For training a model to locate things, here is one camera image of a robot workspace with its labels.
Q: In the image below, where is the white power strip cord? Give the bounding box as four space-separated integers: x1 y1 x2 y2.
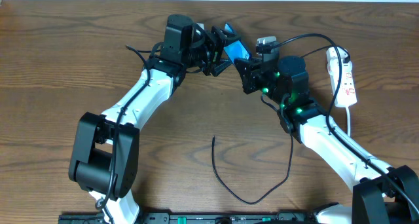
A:
345 106 352 138

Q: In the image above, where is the black USB charging cable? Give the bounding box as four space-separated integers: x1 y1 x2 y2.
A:
211 45 352 206

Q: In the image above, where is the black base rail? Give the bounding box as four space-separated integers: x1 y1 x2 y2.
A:
58 212 318 224

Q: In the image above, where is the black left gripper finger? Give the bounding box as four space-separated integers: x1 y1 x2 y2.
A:
224 30 242 44
211 60 232 77

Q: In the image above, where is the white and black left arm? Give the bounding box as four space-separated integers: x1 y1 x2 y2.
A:
68 14 240 223

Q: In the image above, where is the blue Samsung Galaxy smartphone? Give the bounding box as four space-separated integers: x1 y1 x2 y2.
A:
224 23 251 63

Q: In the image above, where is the white power strip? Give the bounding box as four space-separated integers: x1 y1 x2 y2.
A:
327 59 357 107

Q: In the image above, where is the white USB charger adapter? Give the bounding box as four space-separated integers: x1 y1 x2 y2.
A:
326 47 350 64

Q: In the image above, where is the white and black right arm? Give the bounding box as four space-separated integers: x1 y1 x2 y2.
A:
234 55 418 223

